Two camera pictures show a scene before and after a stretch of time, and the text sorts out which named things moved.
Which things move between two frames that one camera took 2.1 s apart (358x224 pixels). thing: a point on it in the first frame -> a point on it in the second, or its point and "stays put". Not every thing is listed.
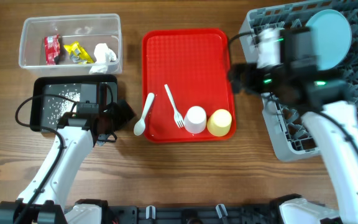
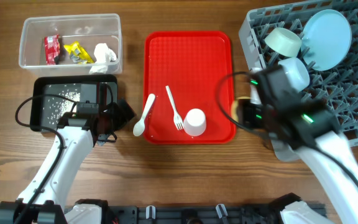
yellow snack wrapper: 78,54 stays put
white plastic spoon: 139,126 stays put
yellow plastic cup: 219,123 -> 234,109
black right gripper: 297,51 -> 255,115
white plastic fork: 178,117 stays put
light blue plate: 334,38 stays put
